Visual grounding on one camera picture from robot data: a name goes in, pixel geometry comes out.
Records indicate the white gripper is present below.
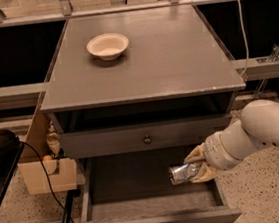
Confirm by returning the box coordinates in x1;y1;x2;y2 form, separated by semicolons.
183;126;249;183

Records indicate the silver blue redbull can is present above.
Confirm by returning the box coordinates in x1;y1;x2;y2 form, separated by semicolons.
168;163;198;185

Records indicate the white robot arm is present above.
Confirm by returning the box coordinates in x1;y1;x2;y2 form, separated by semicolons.
184;99;279;183

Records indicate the round brass drawer knob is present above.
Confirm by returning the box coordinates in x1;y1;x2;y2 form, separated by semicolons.
144;136;152;145

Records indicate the open grey middle drawer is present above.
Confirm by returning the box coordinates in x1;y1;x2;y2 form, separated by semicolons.
81;146;242;223

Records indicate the grey wooden drawer cabinet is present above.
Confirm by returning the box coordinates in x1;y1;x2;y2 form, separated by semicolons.
30;0;262;223

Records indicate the grey top drawer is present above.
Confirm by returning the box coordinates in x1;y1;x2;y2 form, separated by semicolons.
60;114;231;159

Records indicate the white bowl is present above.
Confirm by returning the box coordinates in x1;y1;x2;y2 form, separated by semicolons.
87;33;130;61

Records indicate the cardboard box with items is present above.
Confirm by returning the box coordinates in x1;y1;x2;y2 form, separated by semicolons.
18;108;77;195

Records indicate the white cable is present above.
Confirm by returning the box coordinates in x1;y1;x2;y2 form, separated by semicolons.
221;0;253;77

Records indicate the black cable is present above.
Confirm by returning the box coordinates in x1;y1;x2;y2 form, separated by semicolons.
19;135;76;223

